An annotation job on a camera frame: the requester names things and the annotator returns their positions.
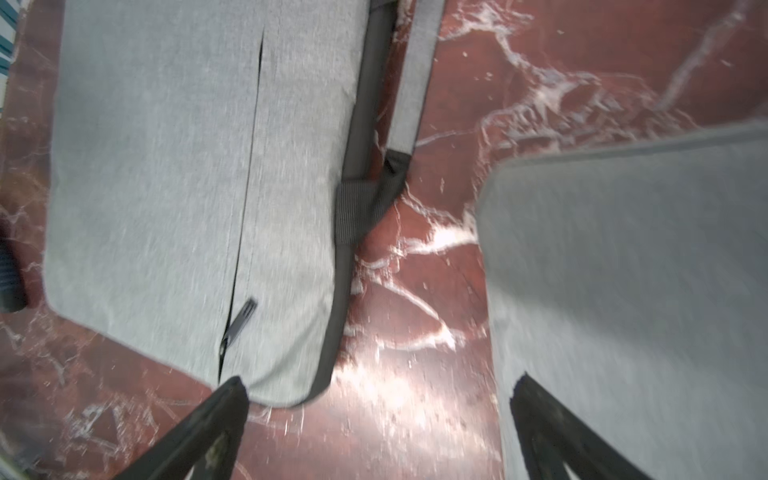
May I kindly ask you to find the grey laptop sleeve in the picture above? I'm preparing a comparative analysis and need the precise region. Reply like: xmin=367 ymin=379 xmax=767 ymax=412
xmin=476 ymin=121 xmax=767 ymax=479

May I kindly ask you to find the grey zippered laptop bag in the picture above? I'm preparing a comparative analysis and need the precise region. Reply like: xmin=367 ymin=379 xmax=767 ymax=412
xmin=43 ymin=1 xmax=444 ymax=408

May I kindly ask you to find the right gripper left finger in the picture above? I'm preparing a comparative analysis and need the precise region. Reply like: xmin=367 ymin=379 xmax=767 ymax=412
xmin=116 ymin=376 xmax=249 ymax=480

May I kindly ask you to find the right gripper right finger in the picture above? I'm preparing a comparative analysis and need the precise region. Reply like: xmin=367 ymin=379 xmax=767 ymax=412
xmin=510 ymin=374 xmax=650 ymax=480

